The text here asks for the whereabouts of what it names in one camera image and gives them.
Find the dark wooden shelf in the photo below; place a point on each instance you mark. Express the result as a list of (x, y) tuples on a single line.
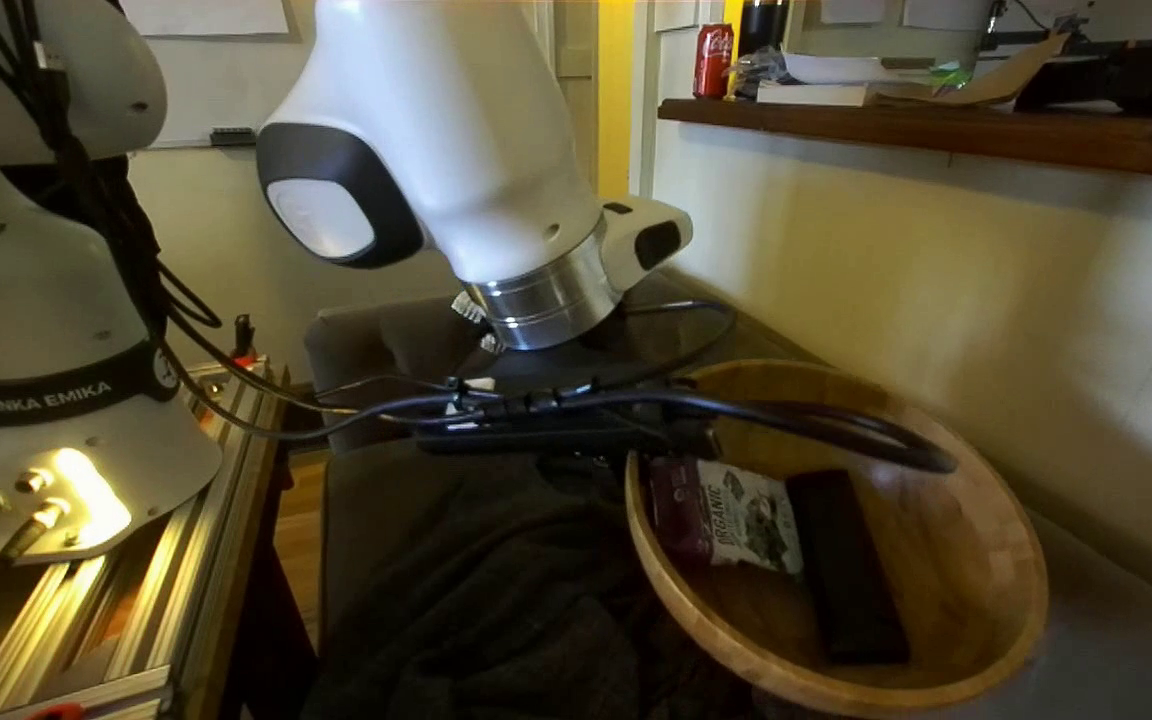
[(1000, 135)]

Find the black rectangular case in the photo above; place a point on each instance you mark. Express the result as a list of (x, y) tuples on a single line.
[(850, 573)]

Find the purple white snack packet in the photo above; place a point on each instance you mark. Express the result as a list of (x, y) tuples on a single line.
[(748, 523)]

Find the grey tufted sofa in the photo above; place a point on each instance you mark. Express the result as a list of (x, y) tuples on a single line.
[(1108, 642)]

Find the dark grey blanket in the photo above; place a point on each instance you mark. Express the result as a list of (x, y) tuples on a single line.
[(497, 601)]

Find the plastic storage bin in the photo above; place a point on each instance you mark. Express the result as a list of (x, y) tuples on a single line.
[(880, 32)]

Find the large wooden bowl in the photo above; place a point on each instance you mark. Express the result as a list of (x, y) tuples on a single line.
[(951, 626)]

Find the brown cardboard piece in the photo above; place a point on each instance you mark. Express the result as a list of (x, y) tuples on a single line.
[(1000, 80)]

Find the aluminium frame robot table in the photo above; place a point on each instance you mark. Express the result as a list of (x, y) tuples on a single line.
[(139, 626)]

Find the black blue tabletop object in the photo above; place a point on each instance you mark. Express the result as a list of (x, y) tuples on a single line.
[(1138, 75)]

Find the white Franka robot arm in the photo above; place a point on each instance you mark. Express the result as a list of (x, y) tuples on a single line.
[(443, 135)]

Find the dark glass bottle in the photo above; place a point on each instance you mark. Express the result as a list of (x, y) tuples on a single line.
[(760, 25)]

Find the white flat box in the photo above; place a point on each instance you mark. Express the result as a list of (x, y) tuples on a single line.
[(810, 92)]

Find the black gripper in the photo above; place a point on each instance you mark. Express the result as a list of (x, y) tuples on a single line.
[(600, 372)]

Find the red soda can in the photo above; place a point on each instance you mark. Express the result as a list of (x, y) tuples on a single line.
[(713, 63)]

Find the wall whiteboard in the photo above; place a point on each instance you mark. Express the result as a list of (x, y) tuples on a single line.
[(201, 16)]

